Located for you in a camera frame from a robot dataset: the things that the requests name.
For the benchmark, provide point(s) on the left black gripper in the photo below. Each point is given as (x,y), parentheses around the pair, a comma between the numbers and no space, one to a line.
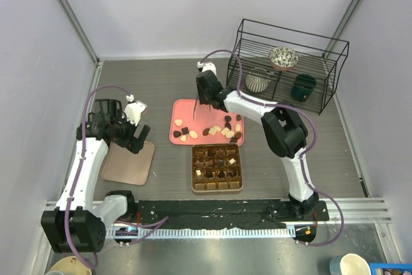
(135,143)

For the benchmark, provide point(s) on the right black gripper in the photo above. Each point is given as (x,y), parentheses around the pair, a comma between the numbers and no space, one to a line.
(202,99)

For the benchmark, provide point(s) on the gold chocolate box with tray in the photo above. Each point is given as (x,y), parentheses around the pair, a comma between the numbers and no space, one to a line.
(221,159)

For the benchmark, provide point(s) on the metal tongs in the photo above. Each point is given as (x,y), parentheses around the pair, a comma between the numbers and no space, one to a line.
(201,112)

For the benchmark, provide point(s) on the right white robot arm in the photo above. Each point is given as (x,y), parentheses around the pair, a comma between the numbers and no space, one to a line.
(284,131)

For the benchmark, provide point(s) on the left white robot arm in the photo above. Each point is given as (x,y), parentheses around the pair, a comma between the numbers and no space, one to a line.
(75,225)

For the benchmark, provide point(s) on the dark heart chocolate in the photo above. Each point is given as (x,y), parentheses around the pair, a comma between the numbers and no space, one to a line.
(177,134)

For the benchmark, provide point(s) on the white teardrop chocolate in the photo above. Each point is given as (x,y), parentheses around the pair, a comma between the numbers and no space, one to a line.
(178,122)

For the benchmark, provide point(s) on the white oval chocolate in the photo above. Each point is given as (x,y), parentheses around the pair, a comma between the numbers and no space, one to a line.
(193,134)

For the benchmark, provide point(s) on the pink plastic tray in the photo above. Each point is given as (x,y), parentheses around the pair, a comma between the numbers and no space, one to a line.
(232,126)

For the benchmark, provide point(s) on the rose gold tin lid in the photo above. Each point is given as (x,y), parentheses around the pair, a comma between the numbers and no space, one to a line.
(125,167)

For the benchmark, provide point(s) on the striped ceramic cup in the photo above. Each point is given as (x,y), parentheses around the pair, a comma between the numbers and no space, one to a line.
(258,79)

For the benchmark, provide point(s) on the floral ceramic bowl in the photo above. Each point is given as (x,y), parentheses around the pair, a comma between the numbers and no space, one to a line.
(283,58)

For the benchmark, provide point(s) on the dark green mug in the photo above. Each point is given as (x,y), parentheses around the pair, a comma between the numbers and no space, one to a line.
(303,87)

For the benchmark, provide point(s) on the beige plate bottom left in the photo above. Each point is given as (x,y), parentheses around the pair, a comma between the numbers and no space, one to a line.
(69,266)

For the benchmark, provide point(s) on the white bowl bottom right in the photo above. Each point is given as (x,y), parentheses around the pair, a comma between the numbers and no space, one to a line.
(349,264)

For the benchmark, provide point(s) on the blue box corner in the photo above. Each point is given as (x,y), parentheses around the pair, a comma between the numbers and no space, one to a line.
(391,268)

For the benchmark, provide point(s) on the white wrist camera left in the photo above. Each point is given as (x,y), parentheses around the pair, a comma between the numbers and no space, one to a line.
(134,110)

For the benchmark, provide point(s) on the black wire rack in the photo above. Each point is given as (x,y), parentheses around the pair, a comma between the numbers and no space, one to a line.
(319,56)

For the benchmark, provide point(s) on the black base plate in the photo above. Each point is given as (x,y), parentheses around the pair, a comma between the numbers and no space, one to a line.
(225,214)

